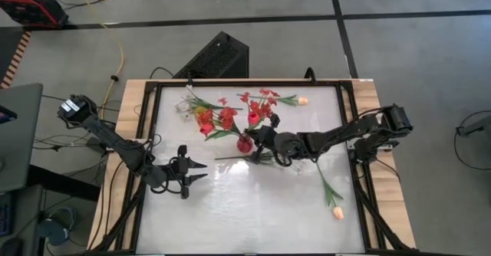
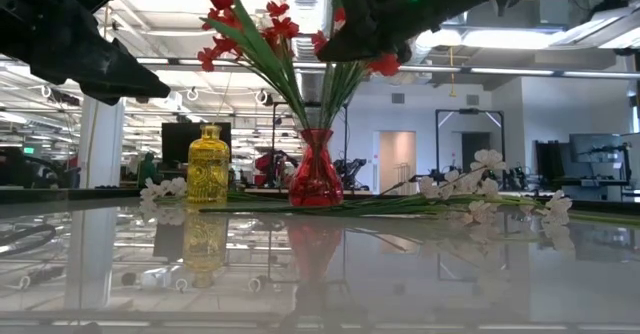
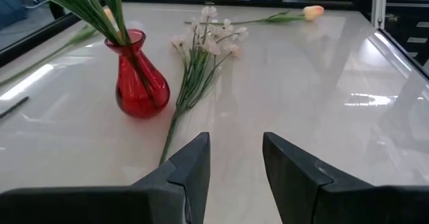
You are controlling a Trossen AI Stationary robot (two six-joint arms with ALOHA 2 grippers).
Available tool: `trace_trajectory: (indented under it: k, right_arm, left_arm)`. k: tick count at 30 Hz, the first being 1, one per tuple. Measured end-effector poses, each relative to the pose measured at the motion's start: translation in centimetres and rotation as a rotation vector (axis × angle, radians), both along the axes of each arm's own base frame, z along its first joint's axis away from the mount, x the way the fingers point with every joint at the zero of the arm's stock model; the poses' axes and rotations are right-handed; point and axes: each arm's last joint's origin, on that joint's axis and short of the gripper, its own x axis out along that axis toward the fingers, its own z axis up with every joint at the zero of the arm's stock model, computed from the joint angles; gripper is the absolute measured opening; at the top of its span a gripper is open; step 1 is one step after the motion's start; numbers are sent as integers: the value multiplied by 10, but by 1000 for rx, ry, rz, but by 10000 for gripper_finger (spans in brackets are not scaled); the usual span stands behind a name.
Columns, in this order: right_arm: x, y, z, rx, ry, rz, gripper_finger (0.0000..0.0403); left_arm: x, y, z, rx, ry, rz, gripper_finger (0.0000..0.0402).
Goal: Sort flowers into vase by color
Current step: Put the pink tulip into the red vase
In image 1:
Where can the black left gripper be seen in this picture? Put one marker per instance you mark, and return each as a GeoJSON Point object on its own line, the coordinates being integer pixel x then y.
{"type": "Point", "coordinates": [179, 171]}

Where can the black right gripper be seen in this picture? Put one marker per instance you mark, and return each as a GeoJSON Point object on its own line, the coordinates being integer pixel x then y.
{"type": "Point", "coordinates": [268, 141]}

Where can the red artificial flower bunch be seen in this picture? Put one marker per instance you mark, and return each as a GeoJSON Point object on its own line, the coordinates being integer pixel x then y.
{"type": "Point", "coordinates": [255, 108]}
{"type": "Point", "coordinates": [227, 118]}

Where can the large white flower bunch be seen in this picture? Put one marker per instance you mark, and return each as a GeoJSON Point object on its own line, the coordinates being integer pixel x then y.
{"type": "Point", "coordinates": [238, 157]}

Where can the peach artificial tulip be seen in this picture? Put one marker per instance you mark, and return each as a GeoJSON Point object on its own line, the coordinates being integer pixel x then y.
{"type": "Point", "coordinates": [302, 101]}
{"type": "Point", "coordinates": [338, 212]}

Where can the small white flower bunch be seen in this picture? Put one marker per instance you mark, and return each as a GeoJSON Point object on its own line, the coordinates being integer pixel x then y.
{"type": "Point", "coordinates": [192, 102]}

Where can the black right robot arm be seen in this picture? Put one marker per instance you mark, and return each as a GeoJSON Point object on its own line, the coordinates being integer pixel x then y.
{"type": "Point", "coordinates": [337, 137]}

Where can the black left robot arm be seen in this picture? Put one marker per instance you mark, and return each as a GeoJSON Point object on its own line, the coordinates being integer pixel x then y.
{"type": "Point", "coordinates": [115, 145]}

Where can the red glass vase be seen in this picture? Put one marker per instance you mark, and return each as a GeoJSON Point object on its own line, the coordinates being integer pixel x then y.
{"type": "Point", "coordinates": [244, 145]}

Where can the yellow glass vase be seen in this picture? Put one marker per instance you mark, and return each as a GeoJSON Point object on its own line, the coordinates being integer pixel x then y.
{"type": "Point", "coordinates": [199, 110]}

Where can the black computer tower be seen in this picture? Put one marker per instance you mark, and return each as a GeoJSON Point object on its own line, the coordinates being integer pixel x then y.
{"type": "Point", "coordinates": [222, 56]}

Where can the dark headphones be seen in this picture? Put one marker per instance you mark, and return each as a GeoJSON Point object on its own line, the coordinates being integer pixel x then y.
{"type": "Point", "coordinates": [57, 227]}

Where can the grey desk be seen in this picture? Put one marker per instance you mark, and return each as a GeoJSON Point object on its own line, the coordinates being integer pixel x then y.
{"type": "Point", "coordinates": [21, 141]}

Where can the black keyboard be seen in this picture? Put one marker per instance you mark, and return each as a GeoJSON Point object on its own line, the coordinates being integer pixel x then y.
{"type": "Point", "coordinates": [4, 217]}

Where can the blue screen device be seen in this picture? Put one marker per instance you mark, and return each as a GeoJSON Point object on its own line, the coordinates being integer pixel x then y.
{"type": "Point", "coordinates": [7, 115]}

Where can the black orange striped mat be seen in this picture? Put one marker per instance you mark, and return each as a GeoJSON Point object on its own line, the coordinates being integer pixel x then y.
{"type": "Point", "coordinates": [15, 60]}

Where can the red and black toolbox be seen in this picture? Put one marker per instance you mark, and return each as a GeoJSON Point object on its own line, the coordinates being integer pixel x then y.
{"type": "Point", "coordinates": [27, 5]}

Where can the black metal table frame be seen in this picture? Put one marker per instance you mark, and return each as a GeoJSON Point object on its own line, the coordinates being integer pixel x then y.
{"type": "Point", "coordinates": [249, 83]}

